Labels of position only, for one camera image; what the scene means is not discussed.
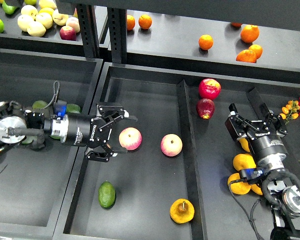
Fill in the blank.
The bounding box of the bright red apple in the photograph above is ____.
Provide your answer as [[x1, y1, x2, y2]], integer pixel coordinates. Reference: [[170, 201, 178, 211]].
[[198, 78, 222, 100]]

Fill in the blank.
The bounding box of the pale yellow pear front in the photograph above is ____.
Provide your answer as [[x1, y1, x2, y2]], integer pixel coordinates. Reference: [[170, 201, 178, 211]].
[[27, 21, 46, 37]]

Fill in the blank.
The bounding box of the orange small right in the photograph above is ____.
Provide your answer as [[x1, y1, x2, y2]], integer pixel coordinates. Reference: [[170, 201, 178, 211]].
[[248, 44, 263, 59]]

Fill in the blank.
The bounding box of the yellow pear centre low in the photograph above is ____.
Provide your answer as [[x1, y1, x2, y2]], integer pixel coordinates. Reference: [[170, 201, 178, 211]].
[[251, 184, 263, 196]]

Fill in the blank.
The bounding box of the avocado top of pile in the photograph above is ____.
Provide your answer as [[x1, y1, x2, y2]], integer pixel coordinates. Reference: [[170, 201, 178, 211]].
[[32, 100, 48, 110]]

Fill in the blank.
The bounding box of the red apple on shelf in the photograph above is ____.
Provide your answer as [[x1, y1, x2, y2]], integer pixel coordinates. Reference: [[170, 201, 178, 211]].
[[59, 25, 77, 41]]

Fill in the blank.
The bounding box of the yellow pear middle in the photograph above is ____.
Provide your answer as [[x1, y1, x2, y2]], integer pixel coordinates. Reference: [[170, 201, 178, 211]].
[[232, 153, 256, 171]]

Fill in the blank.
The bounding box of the black shelf post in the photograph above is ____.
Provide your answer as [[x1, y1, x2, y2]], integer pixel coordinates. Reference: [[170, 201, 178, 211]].
[[76, 4, 100, 59], [107, 7, 128, 64]]

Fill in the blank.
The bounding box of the avocado upper right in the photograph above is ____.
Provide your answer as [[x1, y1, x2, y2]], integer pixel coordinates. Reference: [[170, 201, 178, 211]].
[[66, 103, 81, 114]]

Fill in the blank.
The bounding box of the orange left back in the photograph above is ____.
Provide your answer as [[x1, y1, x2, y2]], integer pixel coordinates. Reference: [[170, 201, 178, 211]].
[[126, 14, 136, 31]]

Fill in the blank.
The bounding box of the pale yellow pear right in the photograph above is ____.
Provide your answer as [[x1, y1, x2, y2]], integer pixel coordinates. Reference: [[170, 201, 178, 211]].
[[52, 9, 69, 26]]

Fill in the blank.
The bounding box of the yellow pear lower left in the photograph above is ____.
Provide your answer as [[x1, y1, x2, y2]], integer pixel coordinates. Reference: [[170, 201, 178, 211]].
[[227, 173, 251, 195]]

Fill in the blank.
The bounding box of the black shelf post right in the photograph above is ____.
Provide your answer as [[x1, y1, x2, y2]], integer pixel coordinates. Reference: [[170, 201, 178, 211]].
[[107, 7, 128, 64]]

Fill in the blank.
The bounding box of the black tray divider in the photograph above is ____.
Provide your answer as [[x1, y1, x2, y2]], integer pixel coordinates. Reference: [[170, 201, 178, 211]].
[[176, 80, 208, 240], [247, 88, 300, 179]]

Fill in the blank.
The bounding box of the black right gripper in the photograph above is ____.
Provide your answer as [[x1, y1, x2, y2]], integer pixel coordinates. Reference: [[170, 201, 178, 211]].
[[225, 102, 288, 160]]

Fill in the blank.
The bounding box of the pale peach fruit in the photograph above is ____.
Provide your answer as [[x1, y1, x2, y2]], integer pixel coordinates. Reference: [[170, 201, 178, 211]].
[[65, 16, 81, 33]]

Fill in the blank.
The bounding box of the dark red apple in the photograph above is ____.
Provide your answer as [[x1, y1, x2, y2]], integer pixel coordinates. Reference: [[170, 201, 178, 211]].
[[196, 98, 215, 120]]

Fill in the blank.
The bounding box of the black right tray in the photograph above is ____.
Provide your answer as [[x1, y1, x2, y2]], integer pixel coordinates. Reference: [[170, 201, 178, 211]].
[[53, 63, 300, 240]]

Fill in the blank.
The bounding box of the pink yellow apple left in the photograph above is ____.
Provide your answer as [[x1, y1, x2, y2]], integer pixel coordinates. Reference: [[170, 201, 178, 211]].
[[118, 127, 142, 151]]

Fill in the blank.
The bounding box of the large orange right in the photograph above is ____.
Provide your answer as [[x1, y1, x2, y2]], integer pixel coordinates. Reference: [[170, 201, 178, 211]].
[[240, 24, 260, 44]]

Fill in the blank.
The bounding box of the orange front right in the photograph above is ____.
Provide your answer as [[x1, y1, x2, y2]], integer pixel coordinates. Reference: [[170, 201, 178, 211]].
[[236, 49, 257, 63]]

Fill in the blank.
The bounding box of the avocado lower dark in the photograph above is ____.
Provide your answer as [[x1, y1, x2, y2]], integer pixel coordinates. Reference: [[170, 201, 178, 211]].
[[21, 136, 37, 145]]

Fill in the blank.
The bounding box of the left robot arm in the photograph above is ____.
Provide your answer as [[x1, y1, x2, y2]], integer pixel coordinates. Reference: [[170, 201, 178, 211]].
[[0, 80, 137, 163]]

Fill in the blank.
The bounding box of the black tray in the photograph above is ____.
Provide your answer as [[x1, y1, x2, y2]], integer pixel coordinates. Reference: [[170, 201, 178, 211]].
[[53, 63, 300, 240], [0, 48, 103, 239]]

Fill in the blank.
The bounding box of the pale yellow pear centre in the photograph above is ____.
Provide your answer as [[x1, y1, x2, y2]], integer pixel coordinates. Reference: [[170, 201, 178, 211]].
[[35, 12, 53, 29]]

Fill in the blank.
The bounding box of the pink yellow apple right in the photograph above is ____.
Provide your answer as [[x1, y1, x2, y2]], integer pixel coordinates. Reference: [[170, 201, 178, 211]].
[[160, 133, 183, 157]]

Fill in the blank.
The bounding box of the yellow pear with stem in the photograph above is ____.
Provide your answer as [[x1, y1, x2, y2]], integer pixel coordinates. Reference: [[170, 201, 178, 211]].
[[169, 198, 195, 224]]

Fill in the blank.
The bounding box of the orange cherry tomato bunch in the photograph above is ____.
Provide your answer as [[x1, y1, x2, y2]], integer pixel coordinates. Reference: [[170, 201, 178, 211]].
[[279, 100, 300, 125]]

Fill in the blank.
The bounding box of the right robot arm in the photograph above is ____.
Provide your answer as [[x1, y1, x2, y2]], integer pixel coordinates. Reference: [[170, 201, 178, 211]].
[[225, 103, 300, 240]]

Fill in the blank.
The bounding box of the green avocado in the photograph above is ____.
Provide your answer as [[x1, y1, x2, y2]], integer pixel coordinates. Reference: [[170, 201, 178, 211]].
[[98, 181, 116, 209]]

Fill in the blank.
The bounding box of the black tray divider right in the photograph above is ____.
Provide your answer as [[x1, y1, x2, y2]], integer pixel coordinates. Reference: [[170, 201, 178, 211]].
[[247, 88, 300, 179]]

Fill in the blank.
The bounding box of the orange under shelf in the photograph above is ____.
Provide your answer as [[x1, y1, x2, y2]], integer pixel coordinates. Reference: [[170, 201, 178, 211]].
[[230, 22, 242, 28]]

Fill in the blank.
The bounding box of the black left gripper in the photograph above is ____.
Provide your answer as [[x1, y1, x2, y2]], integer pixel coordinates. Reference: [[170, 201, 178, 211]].
[[64, 102, 138, 163]]

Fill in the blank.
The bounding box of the black tray divider left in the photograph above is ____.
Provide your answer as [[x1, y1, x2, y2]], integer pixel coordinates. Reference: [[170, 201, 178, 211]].
[[176, 80, 208, 240]]

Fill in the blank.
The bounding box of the pink yellow apple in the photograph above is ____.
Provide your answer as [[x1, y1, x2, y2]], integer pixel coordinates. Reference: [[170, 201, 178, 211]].
[[160, 133, 183, 157], [118, 127, 142, 151]]

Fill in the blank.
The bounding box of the black left tray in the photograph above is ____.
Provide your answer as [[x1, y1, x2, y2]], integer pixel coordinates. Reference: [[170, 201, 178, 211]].
[[0, 48, 103, 239]]

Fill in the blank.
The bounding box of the orange centre shelf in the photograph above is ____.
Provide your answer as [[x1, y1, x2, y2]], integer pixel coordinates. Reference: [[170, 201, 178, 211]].
[[198, 34, 214, 51]]

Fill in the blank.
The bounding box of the black shelf post left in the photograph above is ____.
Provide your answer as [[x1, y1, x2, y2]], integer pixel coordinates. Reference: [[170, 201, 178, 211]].
[[76, 4, 100, 59]]

